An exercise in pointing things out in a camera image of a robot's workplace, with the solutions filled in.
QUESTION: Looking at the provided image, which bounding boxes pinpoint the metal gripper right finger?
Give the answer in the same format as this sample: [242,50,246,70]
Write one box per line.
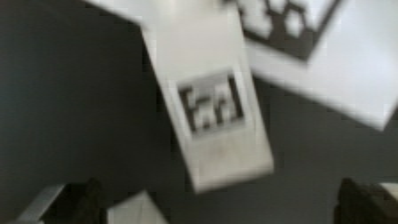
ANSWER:
[336,178,398,224]

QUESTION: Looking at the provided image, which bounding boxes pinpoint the paper sheet with tags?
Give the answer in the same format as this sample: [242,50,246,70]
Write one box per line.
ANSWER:
[226,0,398,130]

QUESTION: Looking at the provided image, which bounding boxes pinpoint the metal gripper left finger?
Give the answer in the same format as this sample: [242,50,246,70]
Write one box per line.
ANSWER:
[16,179,105,224]

